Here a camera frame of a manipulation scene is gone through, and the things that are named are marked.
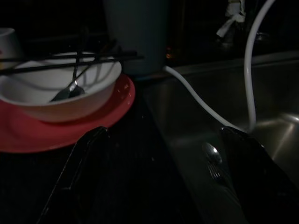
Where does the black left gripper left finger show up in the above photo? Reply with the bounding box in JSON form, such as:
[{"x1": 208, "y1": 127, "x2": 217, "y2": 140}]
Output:
[{"x1": 39, "y1": 126, "x2": 110, "y2": 224}]

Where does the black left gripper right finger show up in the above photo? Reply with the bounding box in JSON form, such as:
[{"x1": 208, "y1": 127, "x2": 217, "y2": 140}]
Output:
[{"x1": 219, "y1": 126, "x2": 299, "y2": 224}]

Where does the steel fork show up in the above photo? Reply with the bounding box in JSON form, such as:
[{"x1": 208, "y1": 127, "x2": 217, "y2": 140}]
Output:
[{"x1": 206, "y1": 162, "x2": 236, "y2": 203}]

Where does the steel spoon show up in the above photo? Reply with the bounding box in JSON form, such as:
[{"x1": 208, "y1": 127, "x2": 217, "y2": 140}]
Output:
[
  {"x1": 202, "y1": 141, "x2": 225, "y2": 168},
  {"x1": 49, "y1": 44, "x2": 86, "y2": 103}
]

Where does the pink plate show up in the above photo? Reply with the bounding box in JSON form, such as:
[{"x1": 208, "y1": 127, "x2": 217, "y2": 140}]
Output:
[{"x1": 0, "y1": 73, "x2": 136, "y2": 154}]

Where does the white bowl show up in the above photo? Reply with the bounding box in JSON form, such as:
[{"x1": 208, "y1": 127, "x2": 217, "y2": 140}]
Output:
[{"x1": 0, "y1": 52, "x2": 122, "y2": 123}]

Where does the stainless steel sink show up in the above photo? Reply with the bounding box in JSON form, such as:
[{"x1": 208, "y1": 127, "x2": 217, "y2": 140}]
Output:
[{"x1": 142, "y1": 50, "x2": 299, "y2": 224}]

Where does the black chopstick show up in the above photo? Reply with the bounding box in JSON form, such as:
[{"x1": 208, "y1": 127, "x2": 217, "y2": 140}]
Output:
[
  {"x1": 0, "y1": 51, "x2": 138, "y2": 63},
  {"x1": 0, "y1": 55, "x2": 145, "y2": 76}
]

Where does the grey canister with red label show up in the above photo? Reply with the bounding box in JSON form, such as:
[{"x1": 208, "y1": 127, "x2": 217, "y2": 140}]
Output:
[{"x1": 102, "y1": 0, "x2": 169, "y2": 75}]

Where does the white printed mug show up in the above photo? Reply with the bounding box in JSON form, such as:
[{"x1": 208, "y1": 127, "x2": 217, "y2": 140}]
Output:
[{"x1": 0, "y1": 28, "x2": 25, "y2": 61}]

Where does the faucet wrapped in white cloth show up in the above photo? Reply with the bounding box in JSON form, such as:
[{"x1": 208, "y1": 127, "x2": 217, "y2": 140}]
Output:
[{"x1": 214, "y1": 0, "x2": 248, "y2": 45}]

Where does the white flexible hose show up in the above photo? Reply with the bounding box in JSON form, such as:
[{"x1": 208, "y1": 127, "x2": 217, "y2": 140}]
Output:
[{"x1": 163, "y1": 0, "x2": 278, "y2": 134}]

